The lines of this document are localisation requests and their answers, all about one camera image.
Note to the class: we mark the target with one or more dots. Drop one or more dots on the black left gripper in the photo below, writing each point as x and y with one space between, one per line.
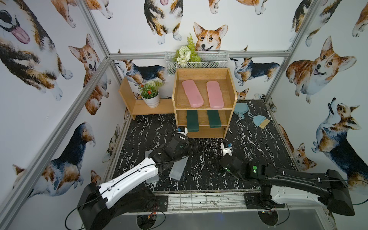
189 143

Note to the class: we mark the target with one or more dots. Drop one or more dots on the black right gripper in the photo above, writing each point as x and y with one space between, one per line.
222 162

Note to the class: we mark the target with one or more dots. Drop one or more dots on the dark green pencil case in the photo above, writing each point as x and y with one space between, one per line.
192 121
214 119

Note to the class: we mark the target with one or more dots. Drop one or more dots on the pink pencil case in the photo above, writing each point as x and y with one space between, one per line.
193 94
215 95

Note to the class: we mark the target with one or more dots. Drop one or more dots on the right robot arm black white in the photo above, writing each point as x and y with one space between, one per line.
280 187

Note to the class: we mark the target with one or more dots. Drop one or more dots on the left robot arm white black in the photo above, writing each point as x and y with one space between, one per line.
98 205

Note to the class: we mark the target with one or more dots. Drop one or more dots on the right translucent white pencil case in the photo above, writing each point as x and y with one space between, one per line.
178 169

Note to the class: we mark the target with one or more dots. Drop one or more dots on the translucent white pencil case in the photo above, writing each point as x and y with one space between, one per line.
156 177
178 169

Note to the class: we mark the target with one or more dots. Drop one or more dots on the left translucent white pencil case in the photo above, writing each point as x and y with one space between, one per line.
156 177

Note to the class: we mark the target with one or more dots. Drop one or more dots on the wooden three-tier shelf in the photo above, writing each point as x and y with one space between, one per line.
181 103

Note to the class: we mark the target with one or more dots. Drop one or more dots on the low wooden corner shelf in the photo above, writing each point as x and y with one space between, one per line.
139 107

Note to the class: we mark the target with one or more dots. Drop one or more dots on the light blue hand brush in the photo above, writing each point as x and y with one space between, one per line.
259 120

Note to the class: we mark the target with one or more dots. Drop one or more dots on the red flower plant white pot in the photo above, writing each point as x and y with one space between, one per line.
150 93

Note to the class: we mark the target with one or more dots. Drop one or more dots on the light blue dustpan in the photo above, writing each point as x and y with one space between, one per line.
241 109

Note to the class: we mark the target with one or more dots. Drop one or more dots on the white flowers with fern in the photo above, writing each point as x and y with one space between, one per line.
187 53

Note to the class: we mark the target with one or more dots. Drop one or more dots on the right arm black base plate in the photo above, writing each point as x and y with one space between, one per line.
258 201

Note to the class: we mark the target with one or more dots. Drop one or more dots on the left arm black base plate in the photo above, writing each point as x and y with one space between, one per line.
157 203

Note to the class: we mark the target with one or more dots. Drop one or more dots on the white wire basket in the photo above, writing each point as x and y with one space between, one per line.
209 59

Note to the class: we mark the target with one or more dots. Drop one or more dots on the aluminium frame rails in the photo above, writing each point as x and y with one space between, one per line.
49 55

